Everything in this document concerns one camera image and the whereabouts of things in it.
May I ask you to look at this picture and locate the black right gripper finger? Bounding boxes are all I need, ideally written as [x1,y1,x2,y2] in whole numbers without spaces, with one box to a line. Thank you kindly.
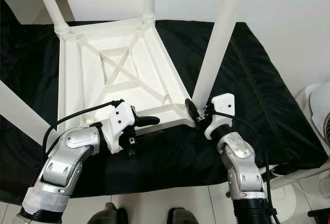
[186,98,203,124]

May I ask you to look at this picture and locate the white plastic table top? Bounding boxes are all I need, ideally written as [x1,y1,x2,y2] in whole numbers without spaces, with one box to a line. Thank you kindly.
[54,18,199,142]

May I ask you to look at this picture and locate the black cloth table cover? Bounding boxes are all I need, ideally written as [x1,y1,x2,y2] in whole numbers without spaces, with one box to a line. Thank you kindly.
[0,0,328,204]

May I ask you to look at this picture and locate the grey robot left foot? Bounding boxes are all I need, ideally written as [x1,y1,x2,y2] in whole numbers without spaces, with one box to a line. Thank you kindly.
[88,203,127,224]

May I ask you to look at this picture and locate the grey robot foot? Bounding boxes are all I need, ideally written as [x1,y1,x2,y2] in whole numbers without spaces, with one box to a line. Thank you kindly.
[166,207,199,224]
[88,203,127,224]

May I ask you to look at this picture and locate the grey robot right foot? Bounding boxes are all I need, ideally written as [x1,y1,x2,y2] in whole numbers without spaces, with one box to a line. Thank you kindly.
[166,207,199,224]

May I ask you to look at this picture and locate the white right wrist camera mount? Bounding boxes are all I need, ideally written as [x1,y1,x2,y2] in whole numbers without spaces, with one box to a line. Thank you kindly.
[204,93,236,141]

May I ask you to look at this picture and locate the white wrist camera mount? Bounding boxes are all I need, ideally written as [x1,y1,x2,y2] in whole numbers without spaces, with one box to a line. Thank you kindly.
[106,100,139,155]
[204,93,236,141]

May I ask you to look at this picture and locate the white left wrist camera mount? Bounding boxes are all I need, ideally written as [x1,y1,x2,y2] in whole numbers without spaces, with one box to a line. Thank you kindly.
[106,100,139,155]

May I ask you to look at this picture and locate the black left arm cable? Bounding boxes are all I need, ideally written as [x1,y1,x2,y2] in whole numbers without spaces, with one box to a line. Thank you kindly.
[42,99,124,152]

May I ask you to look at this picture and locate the white pedestal fan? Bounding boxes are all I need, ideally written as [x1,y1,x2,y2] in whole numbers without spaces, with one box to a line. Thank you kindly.
[263,79,330,219]

